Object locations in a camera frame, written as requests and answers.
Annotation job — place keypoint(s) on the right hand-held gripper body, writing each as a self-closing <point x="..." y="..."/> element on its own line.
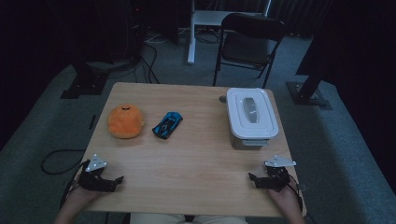
<point x="275" y="177"/>

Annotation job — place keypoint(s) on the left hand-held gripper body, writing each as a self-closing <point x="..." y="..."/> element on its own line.
<point x="93" y="182"/>

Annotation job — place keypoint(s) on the grey transparent storage box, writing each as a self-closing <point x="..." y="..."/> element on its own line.
<point x="236" y="143"/>

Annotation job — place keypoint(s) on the white plastic box lid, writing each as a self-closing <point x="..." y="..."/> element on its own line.
<point x="238" y="123"/>

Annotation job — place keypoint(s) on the orange plush toy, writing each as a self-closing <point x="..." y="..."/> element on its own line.
<point x="124" y="123"/>

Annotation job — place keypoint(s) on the blue toy car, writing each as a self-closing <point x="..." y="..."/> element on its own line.
<point x="166" y="125"/>

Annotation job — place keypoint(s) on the person's left hand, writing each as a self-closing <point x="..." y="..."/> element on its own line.
<point x="82" y="196"/>

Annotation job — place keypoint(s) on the person's right hand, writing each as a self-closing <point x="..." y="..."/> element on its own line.
<point x="285" y="197"/>

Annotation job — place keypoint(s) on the grey tape piece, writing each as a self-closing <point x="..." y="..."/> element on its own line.
<point x="303" y="187"/>

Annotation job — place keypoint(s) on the small black stick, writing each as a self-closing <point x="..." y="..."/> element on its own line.
<point x="92" y="122"/>

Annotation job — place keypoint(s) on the person's beige pants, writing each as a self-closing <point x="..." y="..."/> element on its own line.
<point x="186" y="219"/>

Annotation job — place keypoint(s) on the black folding chair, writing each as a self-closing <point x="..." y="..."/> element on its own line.
<point x="249" y="46"/>

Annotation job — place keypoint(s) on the dark equipment tower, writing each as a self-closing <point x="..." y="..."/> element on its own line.
<point x="136" y="28"/>

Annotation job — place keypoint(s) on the black stand with base plate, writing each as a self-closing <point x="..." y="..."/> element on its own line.
<point x="306" y="93"/>
<point x="85" y="82"/>

